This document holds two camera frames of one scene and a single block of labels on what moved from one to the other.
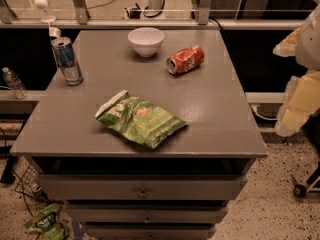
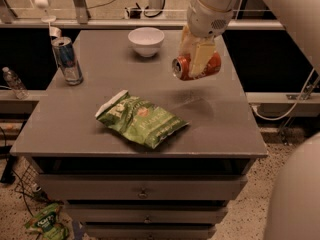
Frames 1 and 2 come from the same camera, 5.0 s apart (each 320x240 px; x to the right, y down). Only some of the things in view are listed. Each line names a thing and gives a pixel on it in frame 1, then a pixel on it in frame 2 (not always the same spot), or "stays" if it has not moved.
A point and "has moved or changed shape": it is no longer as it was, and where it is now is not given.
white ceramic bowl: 146,41 stays
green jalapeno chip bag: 140,120 stays
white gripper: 310,45 to 206,18
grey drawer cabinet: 153,145 stays
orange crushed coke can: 185,60 has moved or changed shape
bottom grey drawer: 150,231 stays
